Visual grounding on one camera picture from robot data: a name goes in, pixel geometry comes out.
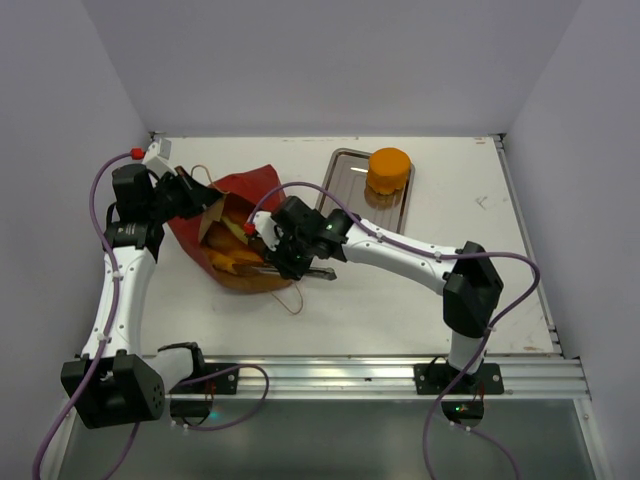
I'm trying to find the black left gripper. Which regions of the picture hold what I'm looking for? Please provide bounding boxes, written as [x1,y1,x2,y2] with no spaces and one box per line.
[147,165,221,223]

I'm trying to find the metal serving tongs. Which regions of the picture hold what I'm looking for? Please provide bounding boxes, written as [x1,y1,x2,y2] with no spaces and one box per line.
[235,265,337,281]

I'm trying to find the red paper bag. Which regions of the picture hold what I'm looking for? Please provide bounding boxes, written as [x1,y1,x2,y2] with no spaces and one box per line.
[168,164,294,295]

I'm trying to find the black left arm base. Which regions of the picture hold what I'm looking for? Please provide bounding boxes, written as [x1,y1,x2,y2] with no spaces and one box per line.
[169,371,238,426]

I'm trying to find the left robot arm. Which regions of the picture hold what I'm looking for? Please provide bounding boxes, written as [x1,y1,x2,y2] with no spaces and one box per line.
[61,164,222,429]

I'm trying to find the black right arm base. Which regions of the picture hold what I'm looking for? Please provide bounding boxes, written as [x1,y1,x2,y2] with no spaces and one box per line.
[413,356,505,428]

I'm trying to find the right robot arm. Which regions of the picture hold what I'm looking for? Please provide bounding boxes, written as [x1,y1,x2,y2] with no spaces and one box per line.
[251,196,504,393]

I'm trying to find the golden oval bread roll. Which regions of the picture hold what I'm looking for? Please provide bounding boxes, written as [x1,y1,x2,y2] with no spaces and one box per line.
[201,222,264,275]

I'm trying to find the stainless steel tray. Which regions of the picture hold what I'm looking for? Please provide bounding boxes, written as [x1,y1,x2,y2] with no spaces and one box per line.
[322,148,415,234]

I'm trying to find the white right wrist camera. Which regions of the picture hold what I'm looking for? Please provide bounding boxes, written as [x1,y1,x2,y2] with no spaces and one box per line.
[243,210,280,251]

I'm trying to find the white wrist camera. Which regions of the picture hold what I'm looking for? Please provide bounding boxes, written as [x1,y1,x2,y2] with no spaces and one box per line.
[130,138,176,177]
[243,210,280,251]

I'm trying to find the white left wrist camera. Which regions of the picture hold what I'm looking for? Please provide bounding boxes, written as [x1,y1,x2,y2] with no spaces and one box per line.
[130,138,176,177]

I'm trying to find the aluminium front rail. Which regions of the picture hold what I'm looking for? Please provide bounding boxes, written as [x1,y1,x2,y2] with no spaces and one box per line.
[67,355,591,401]

